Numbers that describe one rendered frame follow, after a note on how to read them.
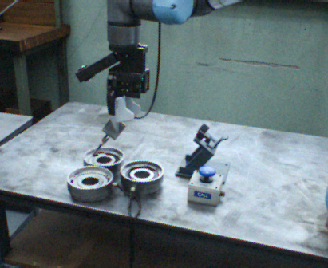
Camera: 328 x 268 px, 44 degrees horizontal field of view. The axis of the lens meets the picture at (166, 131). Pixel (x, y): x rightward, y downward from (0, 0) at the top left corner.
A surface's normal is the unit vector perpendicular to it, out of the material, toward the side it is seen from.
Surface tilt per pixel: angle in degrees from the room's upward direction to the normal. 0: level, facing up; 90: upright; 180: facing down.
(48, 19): 90
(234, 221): 0
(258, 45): 90
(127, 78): 90
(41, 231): 0
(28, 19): 90
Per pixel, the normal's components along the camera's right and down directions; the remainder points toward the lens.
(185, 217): 0.04, -0.91
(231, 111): -0.28, 0.38
